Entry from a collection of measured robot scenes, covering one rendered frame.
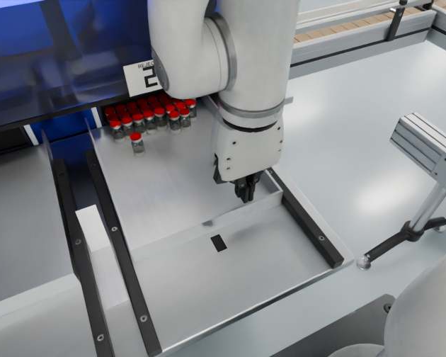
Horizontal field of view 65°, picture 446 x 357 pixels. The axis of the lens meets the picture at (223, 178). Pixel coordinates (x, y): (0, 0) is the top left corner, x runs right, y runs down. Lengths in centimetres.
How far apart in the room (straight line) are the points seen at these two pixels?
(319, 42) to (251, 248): 60
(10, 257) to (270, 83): 46
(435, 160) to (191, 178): 98
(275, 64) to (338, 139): 178
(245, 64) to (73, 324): 40
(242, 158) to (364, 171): 157
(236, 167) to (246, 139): 5
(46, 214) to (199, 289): 29
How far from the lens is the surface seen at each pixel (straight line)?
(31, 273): 61
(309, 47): 98
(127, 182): 67
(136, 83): 66
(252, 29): 37
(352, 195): 188
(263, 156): 50
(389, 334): 18
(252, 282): 54
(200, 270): 55
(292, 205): 60
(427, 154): 144
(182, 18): 32
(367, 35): 110
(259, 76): 39
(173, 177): 66
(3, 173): 77
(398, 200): 195
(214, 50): 36
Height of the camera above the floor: 136
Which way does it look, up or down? 48 degrees down
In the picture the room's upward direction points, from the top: straight up
